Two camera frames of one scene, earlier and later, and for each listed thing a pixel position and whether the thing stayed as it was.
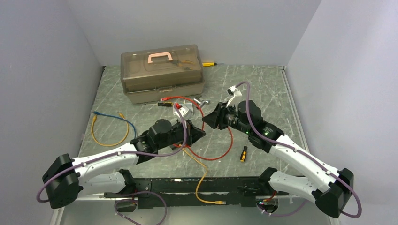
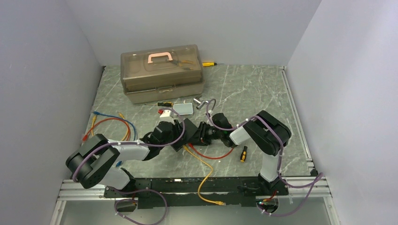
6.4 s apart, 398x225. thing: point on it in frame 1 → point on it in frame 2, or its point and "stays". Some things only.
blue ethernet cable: [118, 117] stays
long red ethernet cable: [179, 106] → [85, 137]
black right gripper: [218, 115] → [202, 139]
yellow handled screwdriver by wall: [209, 64] stays
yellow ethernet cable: [94, 118] stays
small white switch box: [187, 109] stays
